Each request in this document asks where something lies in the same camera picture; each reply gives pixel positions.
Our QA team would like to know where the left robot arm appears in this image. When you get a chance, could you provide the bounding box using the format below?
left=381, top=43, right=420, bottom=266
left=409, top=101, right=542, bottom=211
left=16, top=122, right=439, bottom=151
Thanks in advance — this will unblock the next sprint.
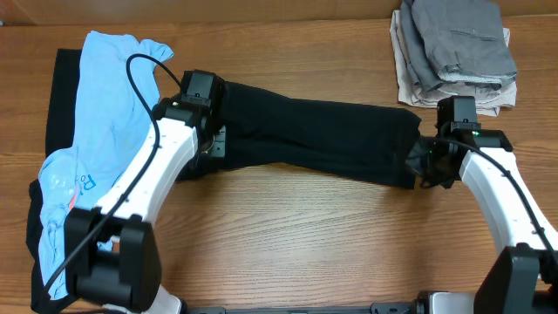
left=65, top=70, right=224, bottom=314

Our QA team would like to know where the black garment under pile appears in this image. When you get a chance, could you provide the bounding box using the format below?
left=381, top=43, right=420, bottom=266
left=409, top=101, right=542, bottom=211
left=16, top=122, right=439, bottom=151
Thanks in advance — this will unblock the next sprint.
left=25, top=49, right=81, bottom=313

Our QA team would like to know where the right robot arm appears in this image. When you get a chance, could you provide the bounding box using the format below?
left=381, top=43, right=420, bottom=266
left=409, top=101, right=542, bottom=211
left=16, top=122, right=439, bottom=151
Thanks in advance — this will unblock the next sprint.
left=405, top=96, right=557, bottom=314

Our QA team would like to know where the light grey folded garment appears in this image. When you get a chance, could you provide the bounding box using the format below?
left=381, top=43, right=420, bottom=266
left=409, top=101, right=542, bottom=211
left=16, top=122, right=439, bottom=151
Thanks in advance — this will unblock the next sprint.
left=412, top=82, right=517, bottom=105

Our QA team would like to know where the black t-shirt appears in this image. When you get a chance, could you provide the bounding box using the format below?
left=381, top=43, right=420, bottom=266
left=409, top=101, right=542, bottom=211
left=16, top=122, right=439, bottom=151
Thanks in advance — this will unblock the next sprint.
left=178, top=82, right=421, bottom=189

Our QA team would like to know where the beige folded garment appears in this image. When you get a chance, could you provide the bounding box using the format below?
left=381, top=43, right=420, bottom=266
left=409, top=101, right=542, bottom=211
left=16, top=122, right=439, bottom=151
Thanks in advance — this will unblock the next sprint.
left=390, top=10, right=517, bottom=117

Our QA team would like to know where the light blue t-shirt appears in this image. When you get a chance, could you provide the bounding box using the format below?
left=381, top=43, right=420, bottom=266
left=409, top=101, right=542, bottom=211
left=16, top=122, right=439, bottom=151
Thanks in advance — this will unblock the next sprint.
left=38, top=31, right=174, bottom=282

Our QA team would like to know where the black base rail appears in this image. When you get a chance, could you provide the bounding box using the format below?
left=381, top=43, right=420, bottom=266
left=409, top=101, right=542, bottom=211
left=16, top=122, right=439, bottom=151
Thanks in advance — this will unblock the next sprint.
left=187, top=303, right=413, bottom=314

